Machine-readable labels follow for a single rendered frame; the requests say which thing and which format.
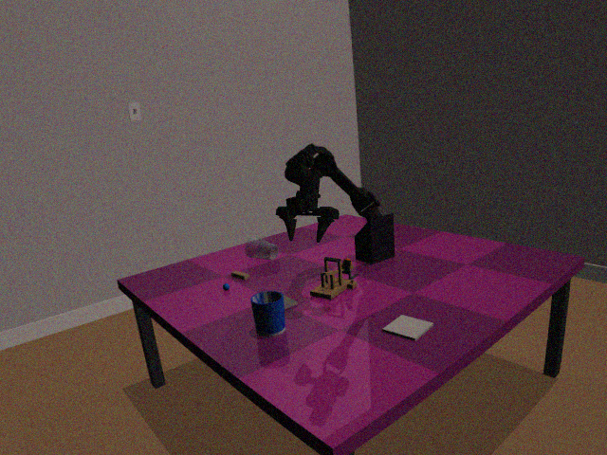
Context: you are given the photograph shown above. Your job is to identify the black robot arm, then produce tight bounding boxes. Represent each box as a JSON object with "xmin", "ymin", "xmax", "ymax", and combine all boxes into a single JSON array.
[{"xmin": 285, "ymin": 144, "xmax": 381, "ymax": 221}]

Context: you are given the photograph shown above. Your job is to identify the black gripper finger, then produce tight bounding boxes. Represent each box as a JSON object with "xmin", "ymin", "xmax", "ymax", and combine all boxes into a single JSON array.
[
  {"xmin": 279, "ymin": 216, "xmax": 297, "ymax": 241},
  {"xmin": 317, "ymin": 217, "xmax": 335, "ymax": 243}
]

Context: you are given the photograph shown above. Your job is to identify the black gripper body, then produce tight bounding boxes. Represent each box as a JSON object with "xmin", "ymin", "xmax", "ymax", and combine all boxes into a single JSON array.
[{"xmin": 276, "ymin": 188, "xmax": 340, "ymax": 220}]

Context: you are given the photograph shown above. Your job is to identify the beige square panel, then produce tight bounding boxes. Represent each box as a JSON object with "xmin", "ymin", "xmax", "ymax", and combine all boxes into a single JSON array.
[
  {"xmin": 283, "ymin": 295, "xmax": 298, "ymax": 309},
  {"xmin": 382, "ymin": 315, "xmax": 433, "ymax": 341}
]

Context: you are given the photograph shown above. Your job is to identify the blue cup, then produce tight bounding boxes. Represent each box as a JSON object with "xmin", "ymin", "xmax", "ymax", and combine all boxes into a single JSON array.
[{"xmin": 250, "ymin": 291, "xmax": 285, "ymax": 337}]

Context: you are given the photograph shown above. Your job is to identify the tan rectangular block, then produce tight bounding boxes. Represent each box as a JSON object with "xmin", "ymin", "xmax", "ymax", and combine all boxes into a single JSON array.
[{"xmin": 231, "ymin": 271, "xmax": 249, "ymax": 280}]

